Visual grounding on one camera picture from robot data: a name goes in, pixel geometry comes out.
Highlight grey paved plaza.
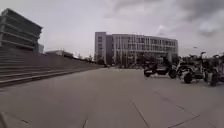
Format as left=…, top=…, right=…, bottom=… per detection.
left=0, top=67, right=224, bottom=128

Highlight dark layered building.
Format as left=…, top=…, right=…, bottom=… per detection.
left=0, top=7, right=44, bottom=54

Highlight wide stone steps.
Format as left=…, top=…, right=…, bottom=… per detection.
left=0, top=46, right=104, bottom=89

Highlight small pale building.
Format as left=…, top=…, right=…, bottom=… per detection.
left=37, top=43, right=45, bottom=54

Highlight low flat building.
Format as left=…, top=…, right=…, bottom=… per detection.
left=44, top=49, right=75, bottom=60

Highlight pale building with many windows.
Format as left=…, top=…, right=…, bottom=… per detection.
left=94, top=31, right=179, bottom=68

